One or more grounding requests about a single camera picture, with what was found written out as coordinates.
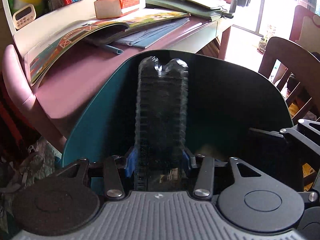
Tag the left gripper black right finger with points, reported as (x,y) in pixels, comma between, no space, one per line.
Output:
(199,170)

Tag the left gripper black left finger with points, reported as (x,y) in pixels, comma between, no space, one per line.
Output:
(110,179)

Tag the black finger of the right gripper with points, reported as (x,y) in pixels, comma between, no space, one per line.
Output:
(303,136)

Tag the dark teal trash bin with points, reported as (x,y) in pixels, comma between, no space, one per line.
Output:
(224,101)

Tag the clear crushed plastic bottle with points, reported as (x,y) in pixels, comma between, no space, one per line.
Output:
(161,118)

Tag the brown wooden chair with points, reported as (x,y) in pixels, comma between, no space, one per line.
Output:
(299,62)

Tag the teal and cream quilt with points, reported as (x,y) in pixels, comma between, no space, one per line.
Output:
(42,160)

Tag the pink study desk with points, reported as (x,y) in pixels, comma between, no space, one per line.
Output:
(54,107)

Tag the colourful open picture book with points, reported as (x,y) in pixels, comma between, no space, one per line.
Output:
(42,56)

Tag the blue folders stack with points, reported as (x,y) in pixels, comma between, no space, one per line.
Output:
(145,38)

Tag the black desk clamp lamp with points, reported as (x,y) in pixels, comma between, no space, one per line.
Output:
(233,6)

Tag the orange tissue pack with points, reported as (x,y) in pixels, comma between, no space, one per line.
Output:
(116,8)

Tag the white digital timer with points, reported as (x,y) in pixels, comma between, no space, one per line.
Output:
(24,16)

